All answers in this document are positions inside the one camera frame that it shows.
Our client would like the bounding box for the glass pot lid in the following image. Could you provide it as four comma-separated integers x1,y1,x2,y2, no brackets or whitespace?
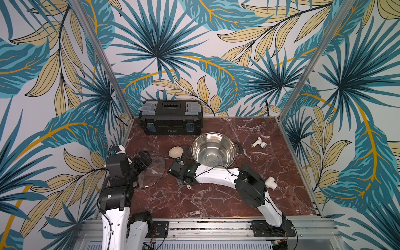
133,151,166,189

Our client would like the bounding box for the beige plastic ladle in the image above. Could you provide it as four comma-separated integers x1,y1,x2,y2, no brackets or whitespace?
168,146,192,190

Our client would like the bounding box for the stainless steel pot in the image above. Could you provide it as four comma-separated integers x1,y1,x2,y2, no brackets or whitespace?
183,132,243,167

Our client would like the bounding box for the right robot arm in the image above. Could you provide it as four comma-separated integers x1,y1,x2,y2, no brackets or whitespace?
168,161,296,237

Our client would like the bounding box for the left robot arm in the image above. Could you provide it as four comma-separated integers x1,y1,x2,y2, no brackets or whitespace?
97,145,153,250

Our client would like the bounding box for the black plastic toolbox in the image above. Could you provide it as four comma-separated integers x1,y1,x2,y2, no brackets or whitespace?
139,100,203,135

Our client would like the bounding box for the white faucet pipe fitting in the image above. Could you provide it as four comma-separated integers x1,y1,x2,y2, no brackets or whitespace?
251,137,267,149

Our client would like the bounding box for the white PVC tee fitting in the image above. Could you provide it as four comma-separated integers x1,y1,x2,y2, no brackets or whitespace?
265,177,278,190

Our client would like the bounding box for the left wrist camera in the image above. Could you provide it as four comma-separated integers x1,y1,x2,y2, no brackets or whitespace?
108,145,126,155

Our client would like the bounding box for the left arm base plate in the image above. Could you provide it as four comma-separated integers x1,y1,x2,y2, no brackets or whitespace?
146,220,169,239

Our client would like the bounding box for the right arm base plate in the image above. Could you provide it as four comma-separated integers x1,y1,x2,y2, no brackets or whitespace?
250,219,296,239

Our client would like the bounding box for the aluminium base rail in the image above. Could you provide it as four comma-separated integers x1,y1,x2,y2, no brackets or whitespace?
73,218,344,250

